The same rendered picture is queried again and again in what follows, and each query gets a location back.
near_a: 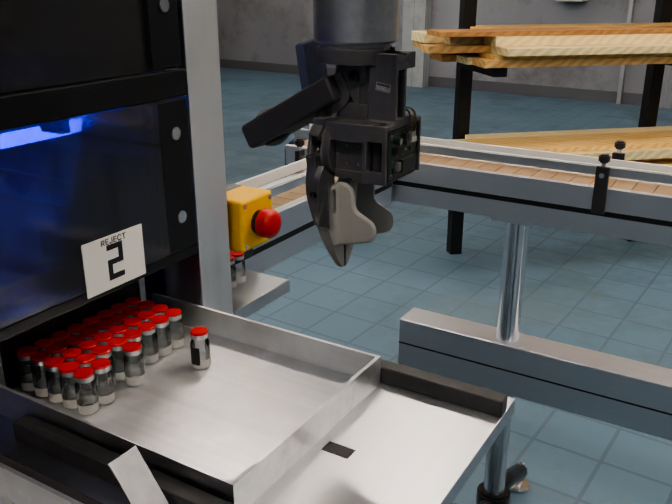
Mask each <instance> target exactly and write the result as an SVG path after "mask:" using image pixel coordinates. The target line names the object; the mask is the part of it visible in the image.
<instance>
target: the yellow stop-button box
mask: <svg viewBox="0 0 672 504"><path fill-rule="evenodd" d="M226 192H227V210H228V229H229V248H230V250H233V251H237V252H241V253H242V252H246V251H248V250H250V249H252V248H254V247H256V246H258V245H260V244H262V243H264V242H266V241H268V240H270V239H268V238H263V237H259V236H258V235H257V233H256V231H255V220H256V217H257V215H258V213H259V212H260V211H261V210H262V209H263V208H269V209H272V193H271V191H270V190H265V189H259V188H254V187H248V186H241V185H238V184H230V185H227V186H226Z"/></svg>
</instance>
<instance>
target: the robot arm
mask: <svg viewBox="0 0 672 504"><path fill-rule="evenodd" d="M398 16H399V0H313V40H314V41H315V42H316V43H319V44H320V45H319V46H316V62H318V63H322V64H330V65H336V73H335V75H330V76H324V77H323V78H321V79H319V80H318V81H316V82H314V83H313V84H311V85H309V86H308V87H306V88H304V89H303V90H301V91H299V92H298V93H296V94H294V95H293V96H291V97H289V98H288V99H286V100H284V101H283V102H281V103H279V104H278V105H276V106H274V107H273V108H268V109H264V110H262V111H261V112H260V113H258V114H257V116H256V117H255V118H254V119H253V120H251V121H249V122H248V123H246V124H244V125H243V126H242V132H243V134H244V137H245V139H246V141H247V143H248V145H249V147H251V148H256V147H260V146H264V145H266V146H277V145H280V144H282V143H283V142H284V141H285V140H286V139H287V138H288V137H289V136H290V135H291V134H292V133H294V132H296V131H298V130H299V129H301V128H303V127H305V126H307V125H308V124H310V123H312V122H313V125H312V126H311V129H310V132H309V138H308V146H307V155H306V163H307V169H306V195H307V200H308V204H309V208H310V211H311V215H312V218H313V222H314V224H315V225H316V226H317V228H318V231H319V234H320V236H321V239H322V241H323V243H324V245H325V247H326V248H327V250H328V252H329V254H330V255H331V257H332V259H333V260H334V262H335V264H336V265H337V266H339V267H344V266H345V265H347V264H348V261H349V258H350V255H351V252H352V249H353V246H354V244H358V243H369V242H371V241H373V240H374V239H375V237H376V234H378V233H386V232H388V231H390V230H391V229H392V227H393V224H394V218H393V215H392V213H391V212H390V211H389V210H388V209H386V208H385V207H383V206H382V205H381V204H379V203H378V202H377V201H376V199H375V185H379V186H386V185H388V184H390V183H392V182H394V181H396V180H398V179H400V178H402V177H404V176H406V175H408V174H410V173H412V172H413V171H415V170H419V164H420V139H421V115H416V112H415V110H414V109H413V108H411V107H407V106H406V83H407V69H408V68H413V67H415V58H416V51H403V50H396V46H393V45H391V44H392V43H395V42H396V41H397V40H398ZM406 108H409V109H411V110H412V111H413V114H411V113H410V111H409V110H408V109H406ZM406 111H407V112H408V114H406ZM335 176H336V177H339V178H338V179H337V181H336V182H335V181H334V177H335Z"/></svg>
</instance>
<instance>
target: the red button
mask: <svg viewBox="0 0 672 504"><path fill-rule="evenodd" d="M281 223H282V221H281V216H280V214H279V213H278V212H277V211H276V210H274V209H269V208H263V209H262V210H261V211H260V212H259V213H258V215H257V217H256V220H255V231H256V233H257V235H258V236H259V237H263V238H268V239H271V238H273V237H275V236H276V235H277V234H278V233H279V231H280V228H281Z"/></svg>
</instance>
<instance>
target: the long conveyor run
mask: <svg viewBox="0 0 672 504"><path fill-rule="evenodd" d="M614 147H615V148H616V149H617V152H613V153H612V159H611V156H610V155H609V154H606V153H602V154H601V155H599V157H591V156H583V155H574V154H566V153H557V152H548V151H540V150H531V149H523V148H514V147H506V146H497V145H489V144H480V143H472V142H463V141H454V140H446V139H437V138H429V137H421V139H420V164H419V170H415V171H413V172H412V173H410V174H408V175H406V176H404V177H402V178H400V179H398V180H396V181H394V182H393V190H392V201H398V202H404V203H410V204H416V205H422V206H428V207H434V208H440V209H446V210H452V211H458V212H464V213H470V214H476V215H482V216H488V217H494V218H500V219H506V220H513V221H519V222H525V223H531V224H537V225H543V226H549V227H555V228H561V229H567V230H573V231H579V232H585V233H591V234H597V235H603V236H609V237H615V238H621V239H627V240H633V241H639V242H645V243H651V244H657V245H663V246H669V247H672V166H668V165H660V164H651V163H643V162H634V161H625V153H621V150H622V149H624V148H625V147H626V143H625V141H622V140H617V142H615V144H614ZM284 150H285V165H288V164H291V163H293V162H295V151H296V150H298V147H297V146H296V145H295V144H287V145H285V149H284Z"/></svg>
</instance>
